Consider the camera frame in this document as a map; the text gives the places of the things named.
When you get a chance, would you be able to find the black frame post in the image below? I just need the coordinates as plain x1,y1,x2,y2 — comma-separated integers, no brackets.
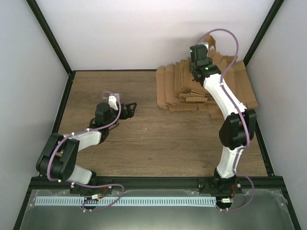
25,0,73,75
243,0,284,67

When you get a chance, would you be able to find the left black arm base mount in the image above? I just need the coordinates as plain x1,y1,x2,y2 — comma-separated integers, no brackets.
70,180,113,196

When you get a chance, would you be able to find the black frame post right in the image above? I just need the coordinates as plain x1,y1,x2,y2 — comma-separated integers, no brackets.
243,0,284,67

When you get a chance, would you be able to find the brown cardboard box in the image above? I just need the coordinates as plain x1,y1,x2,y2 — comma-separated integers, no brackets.
203,34,216,50

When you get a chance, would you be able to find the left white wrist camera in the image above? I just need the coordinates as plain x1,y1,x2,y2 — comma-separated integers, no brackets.
108,93,120,111

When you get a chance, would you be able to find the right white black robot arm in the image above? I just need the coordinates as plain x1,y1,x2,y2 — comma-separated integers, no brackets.
189,43,257,193

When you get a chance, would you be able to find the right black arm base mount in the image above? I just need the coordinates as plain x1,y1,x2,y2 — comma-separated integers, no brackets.
197,176,242,196

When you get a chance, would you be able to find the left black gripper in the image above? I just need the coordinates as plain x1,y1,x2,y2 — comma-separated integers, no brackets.
106,103,137,128

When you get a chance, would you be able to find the clear plastic sheet cover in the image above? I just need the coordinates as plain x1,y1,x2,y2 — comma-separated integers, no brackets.
14,189,295,230

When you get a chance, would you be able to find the stack of flat cardboard blanks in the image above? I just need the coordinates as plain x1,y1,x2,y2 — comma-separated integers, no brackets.
156,50,258,118

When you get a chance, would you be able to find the light blue slotted cable duct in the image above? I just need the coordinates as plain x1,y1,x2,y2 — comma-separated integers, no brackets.
34,196,216,207

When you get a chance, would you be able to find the black frame post left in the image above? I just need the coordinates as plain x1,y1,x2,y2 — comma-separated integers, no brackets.
25,0,73,75

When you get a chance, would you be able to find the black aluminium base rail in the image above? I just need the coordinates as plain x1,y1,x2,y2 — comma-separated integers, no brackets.
31,176,283,192

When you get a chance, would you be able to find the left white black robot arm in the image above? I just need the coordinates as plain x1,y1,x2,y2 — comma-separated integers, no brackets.
36,102,137,194

